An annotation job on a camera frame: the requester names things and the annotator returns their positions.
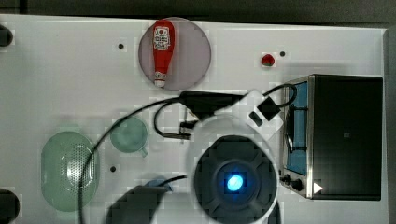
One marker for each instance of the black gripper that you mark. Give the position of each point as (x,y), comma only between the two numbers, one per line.
(204,104)

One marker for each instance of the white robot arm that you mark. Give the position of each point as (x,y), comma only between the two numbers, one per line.
(232,173)

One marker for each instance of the green mug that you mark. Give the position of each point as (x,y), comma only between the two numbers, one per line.
(131,136)

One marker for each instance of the grey round plate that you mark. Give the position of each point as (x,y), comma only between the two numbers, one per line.
(191,57)

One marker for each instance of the red toy strawberry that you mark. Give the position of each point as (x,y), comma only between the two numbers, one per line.
(268,60)

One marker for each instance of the red ketchup bottle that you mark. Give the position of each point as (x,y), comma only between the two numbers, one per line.
(163,43)

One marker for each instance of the blue bowl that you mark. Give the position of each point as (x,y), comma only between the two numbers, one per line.
(157,182)

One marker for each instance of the black toaster oven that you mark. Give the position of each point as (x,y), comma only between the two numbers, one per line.
(333,138)

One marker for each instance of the green perforated colander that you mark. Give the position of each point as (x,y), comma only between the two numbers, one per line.
(69,170)

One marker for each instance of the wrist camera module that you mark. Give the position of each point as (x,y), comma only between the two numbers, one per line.
(269,110)

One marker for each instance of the black cylinder post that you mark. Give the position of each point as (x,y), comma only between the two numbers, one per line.
(6,36)

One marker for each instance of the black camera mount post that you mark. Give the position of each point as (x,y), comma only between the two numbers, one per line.
(10,206)

